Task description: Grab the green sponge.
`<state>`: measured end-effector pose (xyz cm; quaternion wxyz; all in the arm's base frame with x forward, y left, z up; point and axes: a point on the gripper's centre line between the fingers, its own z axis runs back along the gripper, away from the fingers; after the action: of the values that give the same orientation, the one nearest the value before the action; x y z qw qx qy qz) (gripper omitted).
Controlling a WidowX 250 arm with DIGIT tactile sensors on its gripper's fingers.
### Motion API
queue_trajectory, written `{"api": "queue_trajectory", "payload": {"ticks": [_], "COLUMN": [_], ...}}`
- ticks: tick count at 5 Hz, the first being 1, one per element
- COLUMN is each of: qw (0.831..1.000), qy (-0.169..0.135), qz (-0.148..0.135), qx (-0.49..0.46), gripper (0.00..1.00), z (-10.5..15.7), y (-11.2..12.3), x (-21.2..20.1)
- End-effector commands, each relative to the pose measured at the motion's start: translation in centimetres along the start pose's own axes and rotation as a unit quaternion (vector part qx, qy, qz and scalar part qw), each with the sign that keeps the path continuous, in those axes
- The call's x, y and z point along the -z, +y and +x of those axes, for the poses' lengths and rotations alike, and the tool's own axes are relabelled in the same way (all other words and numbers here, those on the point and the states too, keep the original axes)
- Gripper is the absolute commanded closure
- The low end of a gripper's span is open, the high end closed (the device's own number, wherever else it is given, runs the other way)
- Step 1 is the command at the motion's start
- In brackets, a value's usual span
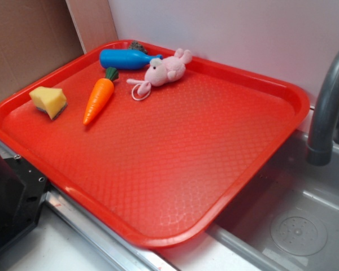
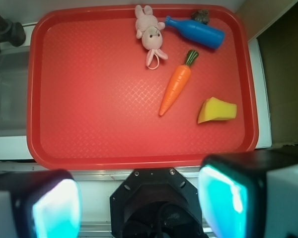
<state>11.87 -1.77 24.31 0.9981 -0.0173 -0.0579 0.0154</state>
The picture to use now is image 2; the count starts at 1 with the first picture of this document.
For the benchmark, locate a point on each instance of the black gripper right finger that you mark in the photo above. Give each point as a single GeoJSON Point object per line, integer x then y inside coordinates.
{"type": "Point", "coordinates": [250, 195]}

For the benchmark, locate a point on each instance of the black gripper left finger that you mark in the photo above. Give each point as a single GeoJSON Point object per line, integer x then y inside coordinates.
{"type": "Point", "coordinates": [43, 204]}

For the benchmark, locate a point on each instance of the yellow green sponge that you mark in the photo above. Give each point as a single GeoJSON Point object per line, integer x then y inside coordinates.
{"type": "Point", "coordinates": [214, 109]}

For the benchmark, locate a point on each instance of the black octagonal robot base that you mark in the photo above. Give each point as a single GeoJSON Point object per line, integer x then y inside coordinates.
{"type": "Point", "coordinates": [156, 203]}

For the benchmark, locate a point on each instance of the red plastic tray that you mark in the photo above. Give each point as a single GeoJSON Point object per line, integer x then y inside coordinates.
{"type": "Point", "coordinates": [93, 103]}

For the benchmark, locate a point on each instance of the metal sink basin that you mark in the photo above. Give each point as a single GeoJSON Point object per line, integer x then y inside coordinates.
{"type": "Point", "coordinates": [13, 91]}

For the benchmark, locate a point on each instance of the orange toy carrot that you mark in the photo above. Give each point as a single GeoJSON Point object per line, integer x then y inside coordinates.
{"type": "Point", "coordinates": [177, 82]}

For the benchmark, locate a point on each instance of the blue plastic bottle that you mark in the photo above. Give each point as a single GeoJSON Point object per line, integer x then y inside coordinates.
{"type": "Point", "coordinates": [197, 32]}

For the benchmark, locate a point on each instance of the black faucet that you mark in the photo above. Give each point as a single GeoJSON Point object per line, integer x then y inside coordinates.
{"type": "Point", "coordinates": [11, 32]}

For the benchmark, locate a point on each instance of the grey brown rock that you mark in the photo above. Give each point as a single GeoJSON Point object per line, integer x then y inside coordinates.
{"type": "Point", "coordinates": [201, 16]}

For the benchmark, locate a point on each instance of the pink plush bunny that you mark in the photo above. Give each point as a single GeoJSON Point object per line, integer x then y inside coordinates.
{"type": "Point", "coordinates": [148, 30]}

